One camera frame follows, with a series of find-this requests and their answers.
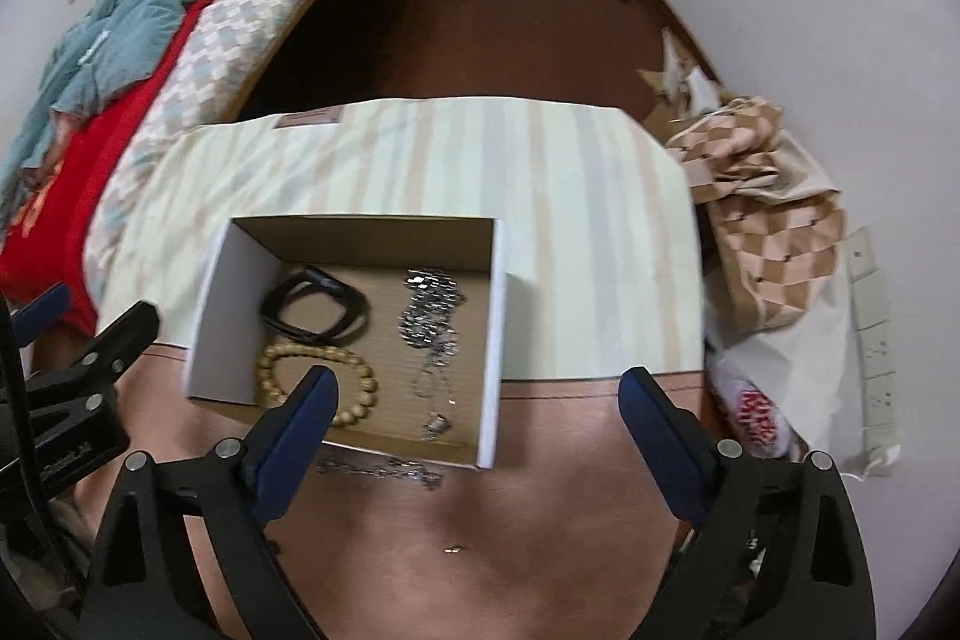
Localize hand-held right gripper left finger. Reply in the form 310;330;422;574
79;365;340;640

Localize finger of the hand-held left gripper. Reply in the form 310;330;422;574
21;301;161;402
10;282;70;347

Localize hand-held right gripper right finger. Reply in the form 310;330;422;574
618;366;878;640

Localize thin silver chain necklace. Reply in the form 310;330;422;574
315;454;445;489

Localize white cardboard box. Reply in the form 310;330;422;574
184;215;511;470

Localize red printed plastic bag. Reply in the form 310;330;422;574
709;351;797;461

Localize bed with blankets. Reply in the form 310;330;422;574
0;0;353;335

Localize white power strip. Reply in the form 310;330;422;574
846;226;901;479

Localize striped table cloth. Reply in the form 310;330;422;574
97;97;706;383

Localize checkered paper bag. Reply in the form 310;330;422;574
666;95;848;333

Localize teal blanket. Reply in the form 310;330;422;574
0;0;410;180

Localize checkered bed quilt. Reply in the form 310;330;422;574
88;0;410;296

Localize torn cardboard scraps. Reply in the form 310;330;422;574
637;26;725;140

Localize wooden bead bracelet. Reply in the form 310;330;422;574
256;341;378;426

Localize black cord bracelet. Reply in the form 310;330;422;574
259;266;370;345

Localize silver sequin chain necklace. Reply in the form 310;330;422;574
397;266;464;402

